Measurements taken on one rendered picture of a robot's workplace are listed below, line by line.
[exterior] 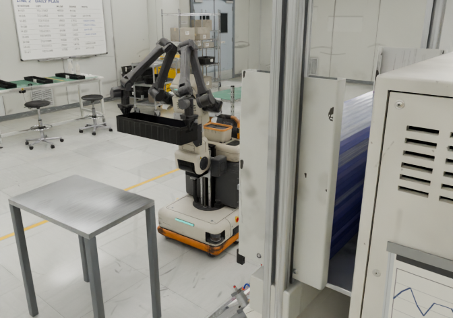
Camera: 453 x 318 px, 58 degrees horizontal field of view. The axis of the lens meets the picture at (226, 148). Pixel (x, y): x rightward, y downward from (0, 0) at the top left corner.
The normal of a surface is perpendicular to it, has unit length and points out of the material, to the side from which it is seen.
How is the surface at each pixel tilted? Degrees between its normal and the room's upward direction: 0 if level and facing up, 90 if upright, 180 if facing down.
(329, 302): 46
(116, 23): 90
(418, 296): 90
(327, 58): 90
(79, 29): 90
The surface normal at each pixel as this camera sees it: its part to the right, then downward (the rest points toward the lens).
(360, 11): -0.63, 0.25
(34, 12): 0.78, 0.20
